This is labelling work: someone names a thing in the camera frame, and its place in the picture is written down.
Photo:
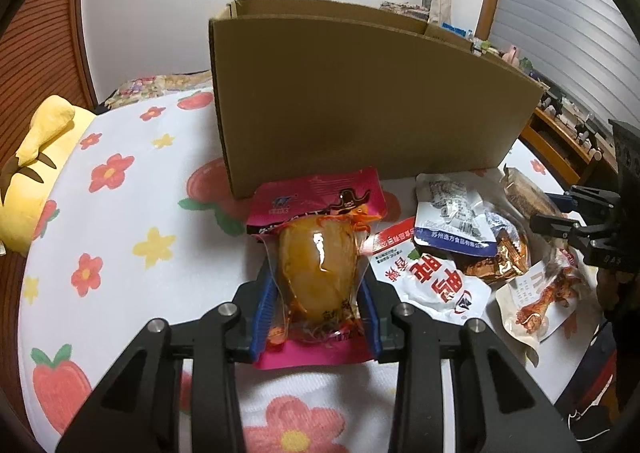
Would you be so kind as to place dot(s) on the chicken leg snack packet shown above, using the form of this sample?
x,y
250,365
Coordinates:
x,y
535,303

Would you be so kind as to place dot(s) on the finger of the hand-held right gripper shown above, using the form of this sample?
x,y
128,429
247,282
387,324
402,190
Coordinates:
x,y
560,202
550,224

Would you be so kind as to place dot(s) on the white red-print snack packet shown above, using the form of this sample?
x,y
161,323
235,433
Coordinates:
x,y
435,288

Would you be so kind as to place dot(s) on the yellow plush toy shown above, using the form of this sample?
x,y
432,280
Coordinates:
x,y
30,193

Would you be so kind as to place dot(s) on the wooden cabinet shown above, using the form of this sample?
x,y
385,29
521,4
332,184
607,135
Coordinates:
x,y
555,143

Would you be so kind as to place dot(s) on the person's dark clothing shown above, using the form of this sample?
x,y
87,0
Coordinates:
x,y
615,373

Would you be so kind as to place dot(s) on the cardboard box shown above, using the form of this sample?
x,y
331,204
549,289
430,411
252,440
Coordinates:
x,y
350,108

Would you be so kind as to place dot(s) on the white blue-stripe snack packet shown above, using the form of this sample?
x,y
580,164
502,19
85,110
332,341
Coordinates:
x,y
450,213

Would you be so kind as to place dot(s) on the orange foil snack packet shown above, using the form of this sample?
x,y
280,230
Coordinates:
x,y
500,258

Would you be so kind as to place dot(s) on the brown snack packet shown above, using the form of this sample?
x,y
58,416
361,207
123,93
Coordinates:
x,y
525,193

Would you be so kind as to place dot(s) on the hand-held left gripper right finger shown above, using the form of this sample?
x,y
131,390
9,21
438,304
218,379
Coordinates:
x,y
372,328

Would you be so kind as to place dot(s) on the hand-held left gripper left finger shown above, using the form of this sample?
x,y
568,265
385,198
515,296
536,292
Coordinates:
x,y
265,313

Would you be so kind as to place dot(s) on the pink snack packet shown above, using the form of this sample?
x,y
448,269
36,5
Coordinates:
x,y
315,258

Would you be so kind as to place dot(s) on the white floral blanket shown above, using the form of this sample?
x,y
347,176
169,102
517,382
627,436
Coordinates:
x,y
125,233

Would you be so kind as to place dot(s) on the black gadget on stand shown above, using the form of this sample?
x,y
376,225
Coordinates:
x,y
552,104
586,130

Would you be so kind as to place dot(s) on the folded cloth pile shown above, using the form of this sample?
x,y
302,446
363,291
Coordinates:
x,y
405,10

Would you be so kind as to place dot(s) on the wooden slatted wardrobe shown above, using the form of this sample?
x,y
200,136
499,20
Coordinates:
x,y
40,33

